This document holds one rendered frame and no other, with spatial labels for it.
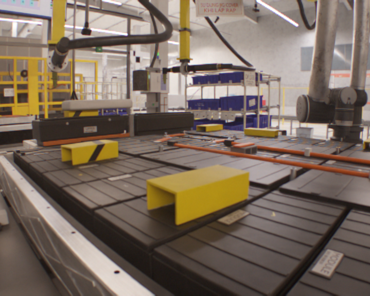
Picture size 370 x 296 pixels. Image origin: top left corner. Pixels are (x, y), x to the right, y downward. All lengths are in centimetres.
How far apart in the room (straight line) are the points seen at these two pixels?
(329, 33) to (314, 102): 46
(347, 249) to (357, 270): 4
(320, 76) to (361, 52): 30
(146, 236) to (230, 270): 11
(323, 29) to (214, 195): 154
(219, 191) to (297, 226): 12
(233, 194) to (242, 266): 17
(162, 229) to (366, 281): 23
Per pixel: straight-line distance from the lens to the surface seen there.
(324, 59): 184
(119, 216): 38
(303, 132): 733
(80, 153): 73
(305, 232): 36
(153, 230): 34
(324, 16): 181
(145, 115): 144
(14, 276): 53
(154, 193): 40
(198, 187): 36
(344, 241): 35
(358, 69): 185
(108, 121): 132
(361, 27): 187
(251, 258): 29
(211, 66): 168
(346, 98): 164
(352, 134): 201
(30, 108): 1069
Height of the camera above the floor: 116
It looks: 9 degrees down
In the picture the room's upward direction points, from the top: straight up
